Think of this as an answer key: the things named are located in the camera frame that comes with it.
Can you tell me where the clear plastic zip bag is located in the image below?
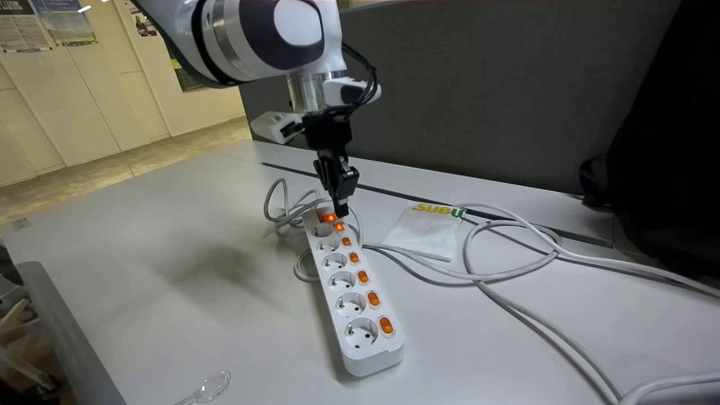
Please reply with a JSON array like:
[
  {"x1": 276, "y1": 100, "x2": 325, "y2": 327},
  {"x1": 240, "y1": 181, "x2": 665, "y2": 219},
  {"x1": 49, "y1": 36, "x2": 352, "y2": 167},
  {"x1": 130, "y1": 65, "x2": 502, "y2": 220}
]
[{"x1": 384, "y1": 203, "x2": 461, "y2": 263}]

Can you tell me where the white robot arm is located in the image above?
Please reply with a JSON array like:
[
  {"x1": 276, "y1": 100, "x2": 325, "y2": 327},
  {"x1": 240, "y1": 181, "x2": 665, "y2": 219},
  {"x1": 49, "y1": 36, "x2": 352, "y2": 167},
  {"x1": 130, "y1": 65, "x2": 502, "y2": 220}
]
[{"x1": 130, "y1": 0, "x2": 383, "y2": 217}]

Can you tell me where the black office chair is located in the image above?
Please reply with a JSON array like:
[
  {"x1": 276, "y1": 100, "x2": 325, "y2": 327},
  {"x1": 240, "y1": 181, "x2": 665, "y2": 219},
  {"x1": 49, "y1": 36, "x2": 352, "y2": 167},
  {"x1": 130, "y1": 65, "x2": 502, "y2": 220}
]
[{"x1": 577, "y1": 0, "x2": 720, "y2": 280}]

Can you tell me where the white device on table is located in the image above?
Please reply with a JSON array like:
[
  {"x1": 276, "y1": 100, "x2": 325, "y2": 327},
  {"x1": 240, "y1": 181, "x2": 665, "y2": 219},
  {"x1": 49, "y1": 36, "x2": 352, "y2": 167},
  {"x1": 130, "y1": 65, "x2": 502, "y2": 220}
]
[{"x1": 250, "y1": 111, "x2": 303, "y2": 144}]

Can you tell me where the white multi-socket power strip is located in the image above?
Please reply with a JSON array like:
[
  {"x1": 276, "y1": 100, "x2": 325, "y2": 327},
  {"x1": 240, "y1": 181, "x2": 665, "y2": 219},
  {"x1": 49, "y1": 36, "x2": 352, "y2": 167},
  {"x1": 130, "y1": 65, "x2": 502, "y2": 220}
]
[{"x1": 302, "y1": 209, "x2": 405, "y2": 378}]

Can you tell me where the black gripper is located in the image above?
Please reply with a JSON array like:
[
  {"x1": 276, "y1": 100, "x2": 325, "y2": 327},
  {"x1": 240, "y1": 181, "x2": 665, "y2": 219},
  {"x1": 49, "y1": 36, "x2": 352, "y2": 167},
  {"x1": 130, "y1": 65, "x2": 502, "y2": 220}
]
[{"x1": 303, "y1": 116, "x2": 355, "y2": 219}]

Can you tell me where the grey partition panel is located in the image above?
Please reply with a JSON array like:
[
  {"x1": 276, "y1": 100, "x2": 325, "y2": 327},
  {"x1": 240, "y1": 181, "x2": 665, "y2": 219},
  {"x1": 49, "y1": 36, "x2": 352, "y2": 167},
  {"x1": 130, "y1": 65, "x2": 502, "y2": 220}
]
[{"x1": 240, "y1": 0, "x2": 683, "y2": 199}]

